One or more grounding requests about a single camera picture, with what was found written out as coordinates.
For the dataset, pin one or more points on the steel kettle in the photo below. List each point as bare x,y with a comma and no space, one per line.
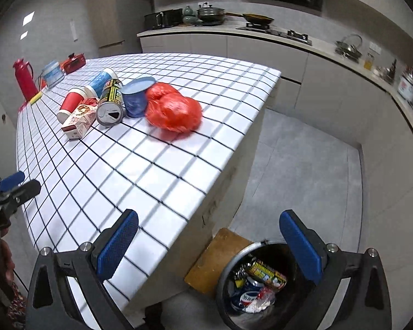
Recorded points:
347,52

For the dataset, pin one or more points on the red paper cup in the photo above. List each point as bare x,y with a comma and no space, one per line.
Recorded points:
70,103

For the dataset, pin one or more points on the white wall paper strip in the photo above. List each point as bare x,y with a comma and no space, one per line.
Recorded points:
73,30

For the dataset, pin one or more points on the clear plastic bag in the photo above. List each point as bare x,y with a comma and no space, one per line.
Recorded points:
263,300

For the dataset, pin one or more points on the white wall switch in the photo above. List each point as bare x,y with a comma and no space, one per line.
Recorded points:
374,46

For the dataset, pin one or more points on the blue soda can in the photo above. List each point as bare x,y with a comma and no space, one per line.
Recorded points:
246,295

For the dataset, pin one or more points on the black gas stove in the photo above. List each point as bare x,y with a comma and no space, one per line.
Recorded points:
278,33

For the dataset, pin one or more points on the white table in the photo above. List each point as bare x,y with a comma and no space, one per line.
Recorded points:
223,185

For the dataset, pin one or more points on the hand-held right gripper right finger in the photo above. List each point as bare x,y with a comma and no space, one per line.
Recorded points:
303,247

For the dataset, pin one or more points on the white black checked tablecloth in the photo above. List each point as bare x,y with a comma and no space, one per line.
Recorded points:
141,178

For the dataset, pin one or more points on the grey lidded wok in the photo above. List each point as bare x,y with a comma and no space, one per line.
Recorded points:
210,13

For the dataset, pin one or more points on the beige kitchen counter cabinets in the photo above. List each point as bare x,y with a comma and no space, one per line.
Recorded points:
330,82

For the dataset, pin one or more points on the red thermos jug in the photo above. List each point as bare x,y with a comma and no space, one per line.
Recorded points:
25,79

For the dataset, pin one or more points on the green ceramic pot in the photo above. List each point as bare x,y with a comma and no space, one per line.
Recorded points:
189,15

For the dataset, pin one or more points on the black trash bin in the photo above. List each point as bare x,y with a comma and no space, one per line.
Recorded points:
227,316

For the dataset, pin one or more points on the black microwave oven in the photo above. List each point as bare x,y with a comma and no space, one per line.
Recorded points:
163,19

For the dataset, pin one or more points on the steel wool scourer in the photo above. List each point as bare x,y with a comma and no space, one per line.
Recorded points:
242,270

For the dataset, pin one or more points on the yellow green scouring pad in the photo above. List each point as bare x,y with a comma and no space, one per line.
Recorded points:
36,97

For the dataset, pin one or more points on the yellow oil bottle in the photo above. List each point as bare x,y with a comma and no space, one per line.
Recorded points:
368,62

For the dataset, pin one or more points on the blue white paper cup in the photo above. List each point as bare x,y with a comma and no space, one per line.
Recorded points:
101,83

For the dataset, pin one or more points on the red white carton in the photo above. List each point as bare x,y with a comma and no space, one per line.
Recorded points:
79,120

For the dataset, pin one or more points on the large yellow sponge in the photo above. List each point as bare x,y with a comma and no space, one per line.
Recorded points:
240,283

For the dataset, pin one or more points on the dark glass bottle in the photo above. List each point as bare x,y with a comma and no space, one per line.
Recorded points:
393,72

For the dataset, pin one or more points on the red floral clothing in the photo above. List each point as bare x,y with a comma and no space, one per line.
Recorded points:
19,306

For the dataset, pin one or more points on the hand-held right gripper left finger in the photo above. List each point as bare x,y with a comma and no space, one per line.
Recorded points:
118,247

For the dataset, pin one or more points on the white rice cooker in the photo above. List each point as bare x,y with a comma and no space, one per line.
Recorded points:
408,87

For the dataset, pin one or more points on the red plastic bag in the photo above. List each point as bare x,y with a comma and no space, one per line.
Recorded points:
175,110

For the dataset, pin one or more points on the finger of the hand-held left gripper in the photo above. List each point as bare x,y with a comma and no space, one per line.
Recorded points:
25,190
12,178

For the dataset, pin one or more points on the beige refrigerator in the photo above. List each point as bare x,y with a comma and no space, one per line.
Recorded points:
113,17

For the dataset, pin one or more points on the tall dark labelled can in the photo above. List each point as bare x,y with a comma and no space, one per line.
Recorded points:
110,103

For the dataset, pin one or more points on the small red pot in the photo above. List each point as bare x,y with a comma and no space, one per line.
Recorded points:
74,62

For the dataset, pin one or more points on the small orange item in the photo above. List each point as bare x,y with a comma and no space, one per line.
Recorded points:
43,82

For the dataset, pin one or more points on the person's left hand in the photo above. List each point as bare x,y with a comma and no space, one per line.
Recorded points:
8,257

